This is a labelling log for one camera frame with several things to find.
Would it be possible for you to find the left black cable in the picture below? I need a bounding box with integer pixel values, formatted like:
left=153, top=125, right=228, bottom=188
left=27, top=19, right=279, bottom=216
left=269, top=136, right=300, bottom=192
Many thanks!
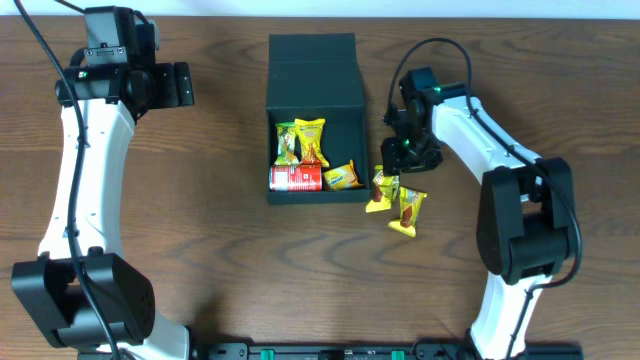
left=13, top=0, right=151, bottom=360

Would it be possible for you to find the yellow chocolate snack packet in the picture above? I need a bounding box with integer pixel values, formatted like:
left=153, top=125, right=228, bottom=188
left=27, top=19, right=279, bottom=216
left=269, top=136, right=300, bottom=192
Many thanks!
left=365, top=165, right=399, bottom=213

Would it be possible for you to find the yellow brown snack packet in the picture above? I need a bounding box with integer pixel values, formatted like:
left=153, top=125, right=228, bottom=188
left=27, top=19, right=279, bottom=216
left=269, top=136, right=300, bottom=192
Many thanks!
left=388, top=187, right=428, bottom=238

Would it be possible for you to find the small yellow snack packet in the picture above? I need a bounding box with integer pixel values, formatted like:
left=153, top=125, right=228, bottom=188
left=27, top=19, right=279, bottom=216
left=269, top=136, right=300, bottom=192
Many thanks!
left=323, top=160, right=363, bottom=191

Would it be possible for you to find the red chips can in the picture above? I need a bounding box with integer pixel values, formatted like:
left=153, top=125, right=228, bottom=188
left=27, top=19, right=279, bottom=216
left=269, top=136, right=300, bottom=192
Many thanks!
left=269, top=165, right=323, bottom=192

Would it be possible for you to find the yellow orange snack packet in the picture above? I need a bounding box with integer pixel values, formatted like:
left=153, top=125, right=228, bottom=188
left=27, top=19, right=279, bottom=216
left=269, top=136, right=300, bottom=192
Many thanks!
left=294, top=118, right=329, bottom=168

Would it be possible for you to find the green yellow snack packet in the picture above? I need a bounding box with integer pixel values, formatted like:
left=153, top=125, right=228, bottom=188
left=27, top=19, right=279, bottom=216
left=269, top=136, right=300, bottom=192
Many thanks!
left=273, top=122, right=300, bottom=166

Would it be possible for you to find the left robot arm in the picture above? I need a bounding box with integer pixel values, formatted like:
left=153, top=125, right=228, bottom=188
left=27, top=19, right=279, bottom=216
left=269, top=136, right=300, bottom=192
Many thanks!
left=11, top=6, right=194, bottom=359

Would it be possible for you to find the right black cable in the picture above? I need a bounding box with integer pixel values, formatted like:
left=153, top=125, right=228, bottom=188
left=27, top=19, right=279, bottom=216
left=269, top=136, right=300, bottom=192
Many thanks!
left=385, top=37, right=584, bottom=360

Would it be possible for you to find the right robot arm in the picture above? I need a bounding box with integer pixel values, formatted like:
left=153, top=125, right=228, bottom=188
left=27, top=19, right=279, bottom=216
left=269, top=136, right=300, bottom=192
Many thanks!
left=381, top=67, right=581, bottom=359

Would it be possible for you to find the black cable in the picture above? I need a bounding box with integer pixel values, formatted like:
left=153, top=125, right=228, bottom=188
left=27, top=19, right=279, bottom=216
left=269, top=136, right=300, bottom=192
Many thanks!
left=385, top=37, right=584, bottom=360
left=13, top=0, right=151, bottom=360

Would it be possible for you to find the dark green box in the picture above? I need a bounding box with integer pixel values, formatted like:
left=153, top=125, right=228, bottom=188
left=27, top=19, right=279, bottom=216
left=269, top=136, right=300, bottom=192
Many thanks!
left=266, top=33, right=371, bottom=205

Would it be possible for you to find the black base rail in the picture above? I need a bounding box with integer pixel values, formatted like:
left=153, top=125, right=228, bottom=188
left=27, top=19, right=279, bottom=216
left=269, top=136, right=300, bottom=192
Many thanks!
left=192, top=341, right=585, bottom=360

